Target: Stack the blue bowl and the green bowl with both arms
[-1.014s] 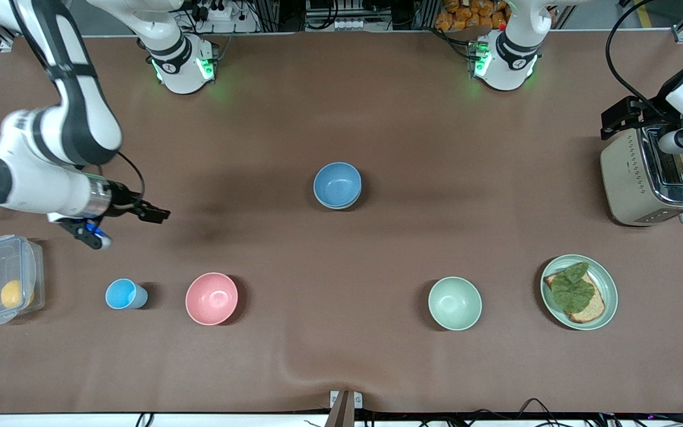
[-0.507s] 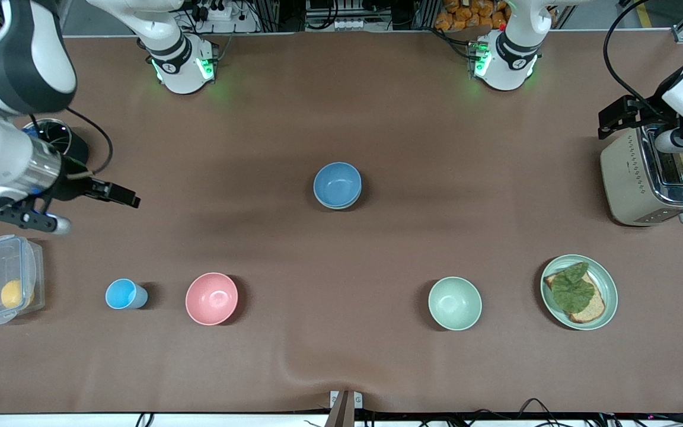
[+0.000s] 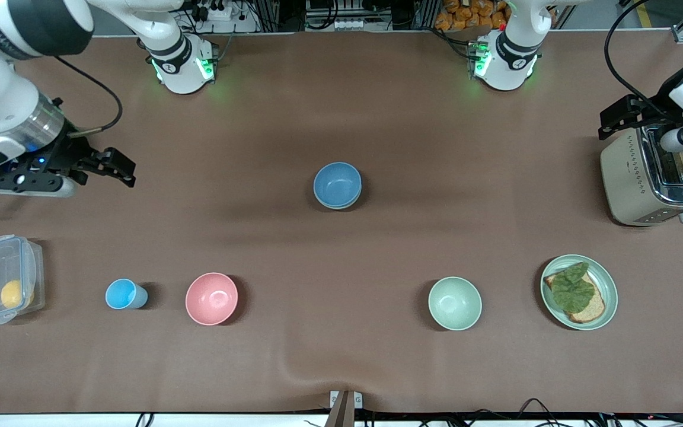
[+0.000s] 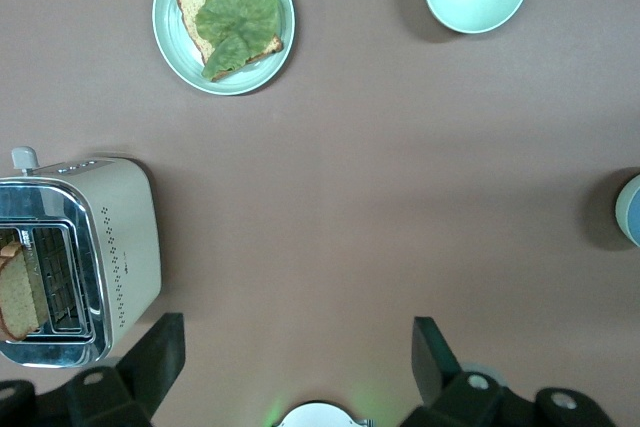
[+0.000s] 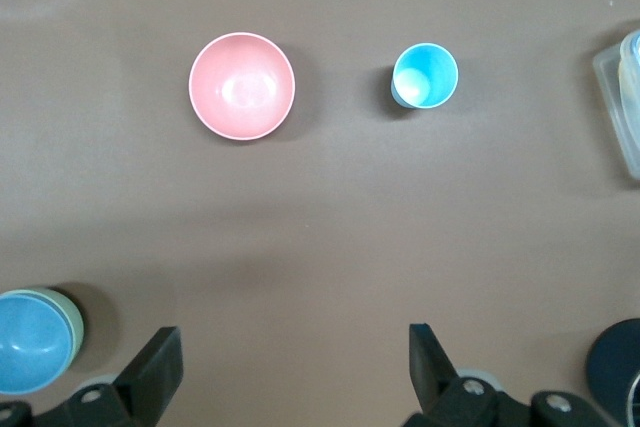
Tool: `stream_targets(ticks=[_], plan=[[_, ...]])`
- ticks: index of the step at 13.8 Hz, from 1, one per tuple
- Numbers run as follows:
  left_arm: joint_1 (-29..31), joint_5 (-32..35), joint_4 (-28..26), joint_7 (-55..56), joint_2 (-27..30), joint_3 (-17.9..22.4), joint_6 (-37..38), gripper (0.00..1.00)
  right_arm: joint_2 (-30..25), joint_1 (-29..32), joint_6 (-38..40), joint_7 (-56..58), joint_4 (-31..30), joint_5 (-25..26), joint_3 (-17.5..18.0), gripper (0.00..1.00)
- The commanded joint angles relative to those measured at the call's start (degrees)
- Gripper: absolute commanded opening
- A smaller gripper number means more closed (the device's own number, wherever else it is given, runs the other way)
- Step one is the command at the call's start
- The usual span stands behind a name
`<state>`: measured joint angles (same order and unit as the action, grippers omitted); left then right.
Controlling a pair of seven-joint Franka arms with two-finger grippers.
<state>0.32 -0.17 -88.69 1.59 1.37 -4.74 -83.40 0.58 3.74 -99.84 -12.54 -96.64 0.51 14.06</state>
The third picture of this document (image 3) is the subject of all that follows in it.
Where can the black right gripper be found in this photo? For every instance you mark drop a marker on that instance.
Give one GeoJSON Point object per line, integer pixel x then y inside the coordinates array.
{"type": "Point", "coordinates": [66, 152]}

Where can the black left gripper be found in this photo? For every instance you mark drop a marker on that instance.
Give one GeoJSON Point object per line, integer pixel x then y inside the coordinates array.
{"type": "Point", "coordinates": [665, 97]}

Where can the blue bowl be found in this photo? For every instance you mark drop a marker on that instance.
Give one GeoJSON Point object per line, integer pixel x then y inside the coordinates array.
{"type": "Point", "coordinates": [337, 182]}

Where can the light green bowl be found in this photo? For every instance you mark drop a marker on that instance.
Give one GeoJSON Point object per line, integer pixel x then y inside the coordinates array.
{"type": "Point", "coordinates": [455, 303]}
{"type": "Point", "coordinates": [341, 207]}

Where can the pink bowl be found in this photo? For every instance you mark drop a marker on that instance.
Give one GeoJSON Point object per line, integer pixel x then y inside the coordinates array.
{"type": "Point", "coordinates": [211, 298]}

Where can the cream and chrome toaster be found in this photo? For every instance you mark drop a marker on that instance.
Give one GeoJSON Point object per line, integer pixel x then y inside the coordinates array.
{"type": "Point", "coordinates": [629, 178]}

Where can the light blue cup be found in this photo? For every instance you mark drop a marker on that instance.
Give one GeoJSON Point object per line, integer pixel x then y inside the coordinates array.
{"type": "Point", "coordinates": [122, 294]}

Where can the yellow lemon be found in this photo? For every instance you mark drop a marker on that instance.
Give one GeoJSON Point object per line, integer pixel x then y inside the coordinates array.
{"type": "Point", "coordinates": [13, 294]}

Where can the light green plate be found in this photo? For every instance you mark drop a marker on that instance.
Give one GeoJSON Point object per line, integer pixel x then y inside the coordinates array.
{"type": "Point", "coordinates": [605, 279]}

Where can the bag of orange snacks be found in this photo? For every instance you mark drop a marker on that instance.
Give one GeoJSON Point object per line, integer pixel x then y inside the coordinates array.
{"type": "Point", "coordinates": [472, 13]}

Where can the green lettuce leaf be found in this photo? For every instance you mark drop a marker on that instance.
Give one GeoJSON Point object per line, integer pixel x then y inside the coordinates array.
{"type": "Point", "coordinates": [573, 287]}

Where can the bread slice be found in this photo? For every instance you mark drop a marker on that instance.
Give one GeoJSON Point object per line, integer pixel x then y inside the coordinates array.
{"type": "Point", "coordinates": [593, 308]}

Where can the long white power strip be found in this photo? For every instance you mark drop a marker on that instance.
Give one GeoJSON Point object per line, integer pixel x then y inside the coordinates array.
{"type": "Point", "coordinates": [348, 25]}

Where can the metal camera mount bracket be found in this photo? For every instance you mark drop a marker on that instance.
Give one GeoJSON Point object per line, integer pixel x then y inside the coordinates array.
{"type": "Point", "coordinates": [345, 406]}

